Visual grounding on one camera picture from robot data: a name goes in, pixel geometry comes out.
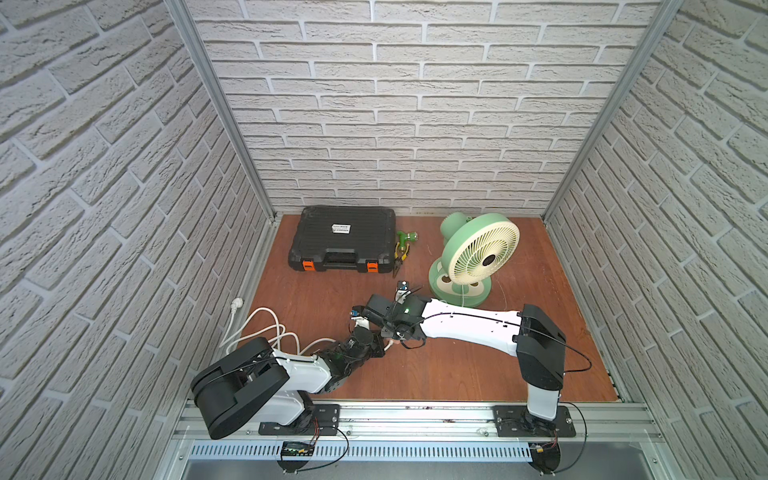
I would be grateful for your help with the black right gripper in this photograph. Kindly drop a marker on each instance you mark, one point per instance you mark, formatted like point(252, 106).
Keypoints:
point(385, 332)

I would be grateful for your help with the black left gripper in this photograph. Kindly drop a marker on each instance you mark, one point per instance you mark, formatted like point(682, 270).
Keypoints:
point(365, 336)

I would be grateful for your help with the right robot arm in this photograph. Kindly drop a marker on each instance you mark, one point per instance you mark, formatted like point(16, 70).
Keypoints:
point(528, 335)

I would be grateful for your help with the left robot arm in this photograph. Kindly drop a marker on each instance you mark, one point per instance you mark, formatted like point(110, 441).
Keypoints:
point(259, 382)

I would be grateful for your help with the green desk fan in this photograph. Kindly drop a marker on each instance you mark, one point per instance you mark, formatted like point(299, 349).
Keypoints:
point(475, 248)

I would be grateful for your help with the yellow black pliers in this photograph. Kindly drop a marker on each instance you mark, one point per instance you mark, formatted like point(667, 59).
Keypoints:
point(399, 259)

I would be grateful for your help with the black tool case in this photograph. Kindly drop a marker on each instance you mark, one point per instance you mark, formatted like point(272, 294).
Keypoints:
point(358, 238)

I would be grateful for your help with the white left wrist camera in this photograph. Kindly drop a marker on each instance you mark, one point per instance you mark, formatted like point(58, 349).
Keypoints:
point(357, 317)

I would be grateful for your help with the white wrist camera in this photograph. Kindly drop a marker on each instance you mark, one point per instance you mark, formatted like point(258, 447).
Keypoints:
point(357, 317)
point(403, 291)

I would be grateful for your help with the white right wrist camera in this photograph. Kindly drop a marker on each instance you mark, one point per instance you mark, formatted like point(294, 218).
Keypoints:
point(403, 291)

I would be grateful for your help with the green hose nozzle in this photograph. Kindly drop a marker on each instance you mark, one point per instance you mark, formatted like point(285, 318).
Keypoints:
point(405, 239)

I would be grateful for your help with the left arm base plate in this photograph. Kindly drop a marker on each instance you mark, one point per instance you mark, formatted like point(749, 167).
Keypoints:
point(318, 420)

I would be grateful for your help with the aluminium front rail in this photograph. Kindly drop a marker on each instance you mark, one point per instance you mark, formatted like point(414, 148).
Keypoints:
point(414, 431)

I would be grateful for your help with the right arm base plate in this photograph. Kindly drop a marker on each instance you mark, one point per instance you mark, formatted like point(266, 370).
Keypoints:
point(534, 421)

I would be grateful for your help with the left aluminium corner post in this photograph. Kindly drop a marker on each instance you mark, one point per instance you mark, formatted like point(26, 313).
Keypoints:
point(188, 32)

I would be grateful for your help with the aluminium corner post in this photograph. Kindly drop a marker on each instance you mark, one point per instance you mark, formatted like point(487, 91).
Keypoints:
point(188, 32)
point(641, 54)

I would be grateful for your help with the right aluminium corner post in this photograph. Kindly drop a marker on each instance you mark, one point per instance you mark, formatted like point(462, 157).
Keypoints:
point(641, 54)

